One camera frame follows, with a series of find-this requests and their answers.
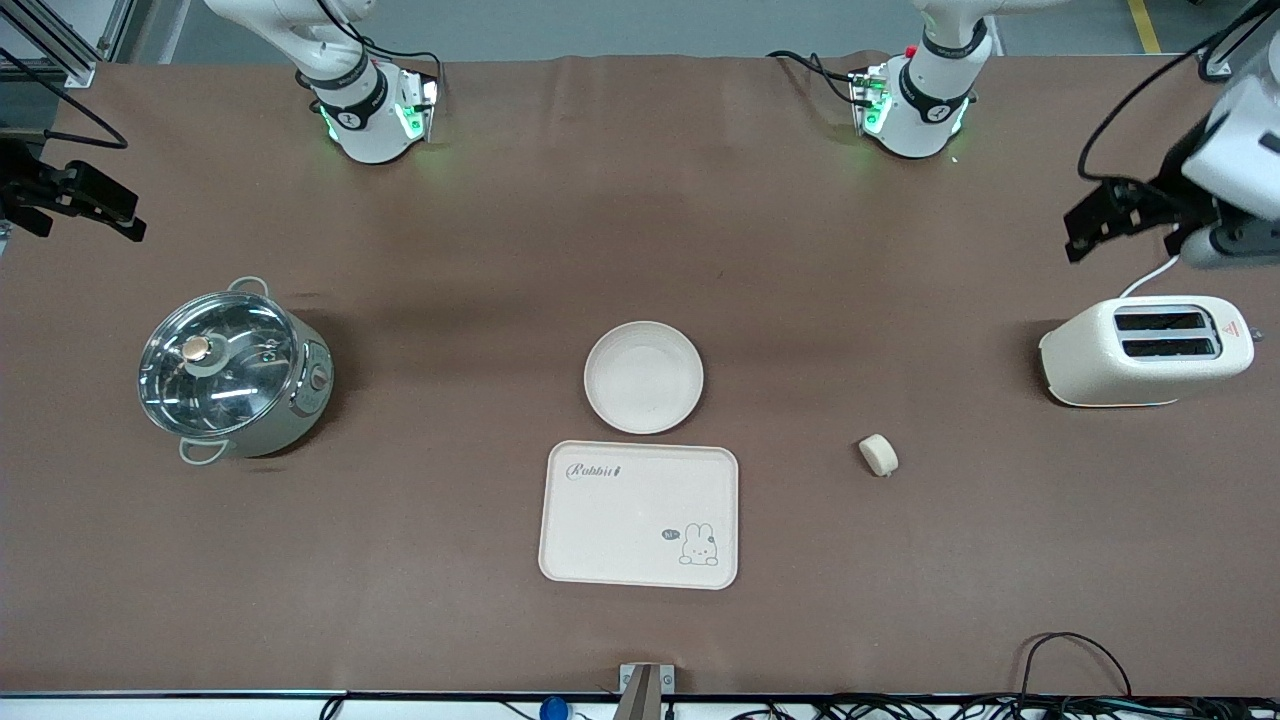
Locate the white steamed bun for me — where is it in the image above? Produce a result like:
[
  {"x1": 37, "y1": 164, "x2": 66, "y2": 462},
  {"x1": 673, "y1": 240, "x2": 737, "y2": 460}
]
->
[{"x1": 858, "y1": 433, "x2": 899, "y2": 478}]

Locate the cream round plate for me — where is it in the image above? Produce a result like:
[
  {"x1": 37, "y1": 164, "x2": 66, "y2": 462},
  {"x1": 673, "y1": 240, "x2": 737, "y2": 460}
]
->
[{"x1": 584, "y1": 320, "x2": 705, "y2": 436}]

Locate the cream tray with rabbit print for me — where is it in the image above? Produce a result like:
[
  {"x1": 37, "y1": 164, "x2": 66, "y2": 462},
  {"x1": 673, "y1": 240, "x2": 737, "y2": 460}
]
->
[{"x1": 538, "y1": 440, "x2": 740, "y2": 591}]

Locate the cream two-slot toaster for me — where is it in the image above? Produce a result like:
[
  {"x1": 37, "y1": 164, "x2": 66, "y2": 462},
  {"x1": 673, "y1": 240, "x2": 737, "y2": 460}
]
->
[{"x1": 1038, "y1": 295, "x2": 1256, "y2": 409}]

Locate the glass pot lid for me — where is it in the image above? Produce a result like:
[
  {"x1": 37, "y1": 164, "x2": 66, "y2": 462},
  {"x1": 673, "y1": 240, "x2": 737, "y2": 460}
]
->
[{"x1": 138, "y1": 292, "x2": 301, "y2": 438}]

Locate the steel electric cooking pot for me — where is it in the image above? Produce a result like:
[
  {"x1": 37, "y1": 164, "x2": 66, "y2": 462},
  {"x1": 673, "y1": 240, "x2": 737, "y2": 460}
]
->
[{"x1": 137, "y1": 277, "x2": 336, "y2": 467}]

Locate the brown table cover mat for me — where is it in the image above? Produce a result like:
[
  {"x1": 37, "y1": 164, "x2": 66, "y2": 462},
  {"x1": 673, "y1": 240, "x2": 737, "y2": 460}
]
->
[{"x1": 0, "y1": 50, "x2": 1280, "y2": 698}]

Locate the white toaster power cable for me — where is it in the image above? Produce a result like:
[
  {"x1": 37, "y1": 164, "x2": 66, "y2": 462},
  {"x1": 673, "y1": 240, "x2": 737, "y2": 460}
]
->
[{"x1": 1118, "y1": 250, "x2": 1186, "y2": 299}]

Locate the aluminium frame profile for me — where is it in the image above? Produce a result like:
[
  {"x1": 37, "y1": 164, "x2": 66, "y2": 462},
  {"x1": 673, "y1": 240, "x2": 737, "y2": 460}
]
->
[
  {"x1": 1198, "y1": 0, "x2": 1280, "y2": 76},
  {"x1": 0, "y1": 0, "x2": 136, "y2": 86}
]

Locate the black right arm base cable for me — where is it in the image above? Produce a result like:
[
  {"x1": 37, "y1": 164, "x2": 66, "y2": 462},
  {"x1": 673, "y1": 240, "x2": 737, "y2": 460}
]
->
[{"x1": 355, "y1": 38, "x2": 446, "y2": 86}]

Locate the black arm base cable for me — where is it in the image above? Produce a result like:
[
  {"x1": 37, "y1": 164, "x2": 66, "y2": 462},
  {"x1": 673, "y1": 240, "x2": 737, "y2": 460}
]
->
[
  {"x1": 355, "y1": 38, "x2": 446, "y2": 86},
  {"x1": 768, "y1": 48, "x2": 866, "y2": 106}
]

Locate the black left arm base cable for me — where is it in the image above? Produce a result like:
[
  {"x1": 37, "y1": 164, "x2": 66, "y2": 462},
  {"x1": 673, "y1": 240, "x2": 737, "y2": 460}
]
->
[{"x1": 768, "y1": 48, "x2": 866, "y2": 106}]

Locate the black looped cable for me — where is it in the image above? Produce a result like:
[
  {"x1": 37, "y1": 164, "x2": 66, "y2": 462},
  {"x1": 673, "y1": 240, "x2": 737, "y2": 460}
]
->
[{"x1": 1020, "y1": 632, "x2": 1133, "y2": 701}]

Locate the black cable bundle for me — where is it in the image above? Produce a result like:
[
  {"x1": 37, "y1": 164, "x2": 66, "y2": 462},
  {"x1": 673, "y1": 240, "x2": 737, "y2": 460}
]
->
[{"x1": 730, "y1": 693, "x2": 1280, "y2": 720}]

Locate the metal table edge bracket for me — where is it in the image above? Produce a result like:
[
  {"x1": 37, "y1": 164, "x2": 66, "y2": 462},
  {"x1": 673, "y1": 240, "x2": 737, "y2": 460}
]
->
[{"x1": 618, "y1": 662, "x2": 676, "y2": 720}]

